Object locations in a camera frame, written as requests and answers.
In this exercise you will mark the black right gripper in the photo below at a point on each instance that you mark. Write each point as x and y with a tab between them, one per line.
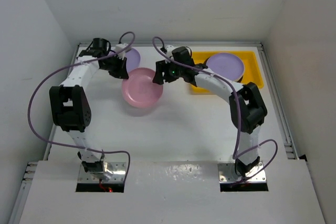
161	68

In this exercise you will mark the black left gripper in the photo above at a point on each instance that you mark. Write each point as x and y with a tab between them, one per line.
120	72

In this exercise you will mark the purple plate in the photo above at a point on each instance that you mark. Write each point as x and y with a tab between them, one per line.
133	59
223	56

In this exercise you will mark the pink plate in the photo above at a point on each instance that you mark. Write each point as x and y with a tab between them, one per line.
139	91

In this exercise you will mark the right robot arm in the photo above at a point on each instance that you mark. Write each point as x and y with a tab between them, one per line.
247	108

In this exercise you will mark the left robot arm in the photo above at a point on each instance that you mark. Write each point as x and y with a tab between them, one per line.
70	107

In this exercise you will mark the yellow plastic bin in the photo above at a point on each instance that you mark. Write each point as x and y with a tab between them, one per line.
252	72

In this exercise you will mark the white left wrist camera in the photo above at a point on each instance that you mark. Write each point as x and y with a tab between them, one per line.
121	50

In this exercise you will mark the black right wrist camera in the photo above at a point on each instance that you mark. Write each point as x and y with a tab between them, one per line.
167	50

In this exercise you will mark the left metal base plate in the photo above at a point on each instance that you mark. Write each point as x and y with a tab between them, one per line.
114	174

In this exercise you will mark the metal base plate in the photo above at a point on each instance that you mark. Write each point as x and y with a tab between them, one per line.
227	174
114	174

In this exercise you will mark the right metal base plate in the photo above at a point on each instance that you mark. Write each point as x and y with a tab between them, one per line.
227	174

